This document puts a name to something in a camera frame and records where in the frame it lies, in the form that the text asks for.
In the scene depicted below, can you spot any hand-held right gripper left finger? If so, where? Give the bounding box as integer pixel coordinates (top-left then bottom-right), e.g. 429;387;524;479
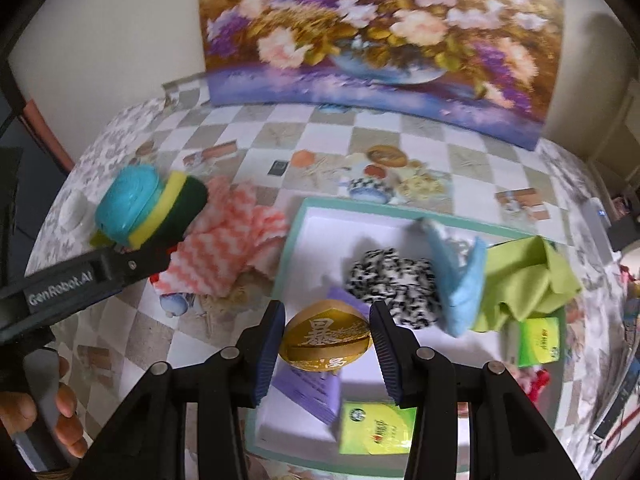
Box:
85;300;287;480

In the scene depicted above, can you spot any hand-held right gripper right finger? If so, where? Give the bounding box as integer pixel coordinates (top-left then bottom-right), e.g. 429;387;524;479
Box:
369;301;583;480

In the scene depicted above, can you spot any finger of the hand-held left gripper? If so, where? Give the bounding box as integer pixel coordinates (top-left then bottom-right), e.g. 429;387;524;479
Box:
105;240;177;287

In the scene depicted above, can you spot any golden round packet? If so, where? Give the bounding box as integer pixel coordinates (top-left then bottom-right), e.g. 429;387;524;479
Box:
278;300;373;372

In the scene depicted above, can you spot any teal yellow green scrub sponge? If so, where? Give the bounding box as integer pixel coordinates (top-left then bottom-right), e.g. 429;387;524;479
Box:
95;165;208;250

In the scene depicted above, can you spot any leopard print scrunchie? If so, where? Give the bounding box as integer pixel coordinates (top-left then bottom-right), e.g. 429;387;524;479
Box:
347;249;443;330

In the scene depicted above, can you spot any green small box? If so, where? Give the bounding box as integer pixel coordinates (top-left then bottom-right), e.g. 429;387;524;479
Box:
339;402;418;456

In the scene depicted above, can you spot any blue face mask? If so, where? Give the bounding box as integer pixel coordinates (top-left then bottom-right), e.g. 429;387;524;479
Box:
420;217;488;338

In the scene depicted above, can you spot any white tray with teal rim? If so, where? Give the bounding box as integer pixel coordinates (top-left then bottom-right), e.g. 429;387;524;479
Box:
245;196;571;478

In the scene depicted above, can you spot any green tea sachet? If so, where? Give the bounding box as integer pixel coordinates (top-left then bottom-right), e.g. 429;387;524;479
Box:
517;317;561;367

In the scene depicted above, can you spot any lime green cloth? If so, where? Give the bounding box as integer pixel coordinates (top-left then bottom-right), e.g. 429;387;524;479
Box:
470;235;583;335

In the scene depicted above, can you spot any person's left hand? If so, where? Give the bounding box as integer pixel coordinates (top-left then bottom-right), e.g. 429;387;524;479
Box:
0;382;90;461

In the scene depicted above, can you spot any purple tissue packet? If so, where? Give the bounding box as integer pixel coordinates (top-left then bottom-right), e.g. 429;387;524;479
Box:
270;287;371;426

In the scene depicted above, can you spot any pink white chevron cloth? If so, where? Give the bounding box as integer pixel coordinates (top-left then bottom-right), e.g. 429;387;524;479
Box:
152;177;290;297

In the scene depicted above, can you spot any red white plush item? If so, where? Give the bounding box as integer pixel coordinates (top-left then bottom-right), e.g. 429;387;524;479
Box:
507;364;551;403

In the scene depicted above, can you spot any printed checkered tablecloth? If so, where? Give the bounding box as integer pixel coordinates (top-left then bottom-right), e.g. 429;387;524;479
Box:
25;75;640;480

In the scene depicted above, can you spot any white power bank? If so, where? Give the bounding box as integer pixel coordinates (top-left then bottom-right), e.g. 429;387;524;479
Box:
585;197;613;241

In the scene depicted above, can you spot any black device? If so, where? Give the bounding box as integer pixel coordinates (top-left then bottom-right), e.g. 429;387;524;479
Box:
607;220;640;253

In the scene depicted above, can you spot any floral painting poster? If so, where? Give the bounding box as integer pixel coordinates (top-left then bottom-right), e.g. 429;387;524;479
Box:
197;0;566;151

